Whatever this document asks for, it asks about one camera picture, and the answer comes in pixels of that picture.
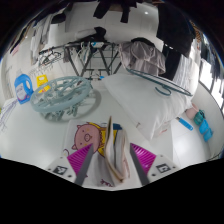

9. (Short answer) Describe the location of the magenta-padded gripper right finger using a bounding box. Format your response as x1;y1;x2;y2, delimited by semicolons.
129;143;181;186

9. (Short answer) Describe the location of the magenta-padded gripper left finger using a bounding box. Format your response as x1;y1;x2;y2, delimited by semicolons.
44;143;95;186

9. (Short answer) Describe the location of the cartoon print towel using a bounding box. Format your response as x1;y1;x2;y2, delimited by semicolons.
61;115;134;188

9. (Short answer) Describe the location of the white pillow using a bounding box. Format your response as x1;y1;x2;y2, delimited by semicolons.
101;73;194;141

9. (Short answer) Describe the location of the blue plastic bucket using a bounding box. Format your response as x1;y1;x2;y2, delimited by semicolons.
203;128;214;143
199;119;210;134

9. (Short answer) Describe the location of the teal plastic bucket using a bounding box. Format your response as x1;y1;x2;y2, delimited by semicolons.
193;109;206;126

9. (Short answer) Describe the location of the pale green round peg hanger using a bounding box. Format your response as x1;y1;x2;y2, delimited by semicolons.
29;75;94;121

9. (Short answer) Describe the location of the grey garment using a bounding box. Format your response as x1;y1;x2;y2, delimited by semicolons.
119;38;167;76

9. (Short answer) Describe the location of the black folding drying rack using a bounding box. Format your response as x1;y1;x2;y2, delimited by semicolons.
38;41;124;79

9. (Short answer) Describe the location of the row of hanging clothes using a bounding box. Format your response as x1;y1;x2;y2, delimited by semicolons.
6;0;224;101

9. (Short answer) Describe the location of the green ring hanger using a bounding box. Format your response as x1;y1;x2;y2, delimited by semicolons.
125;67;194;98

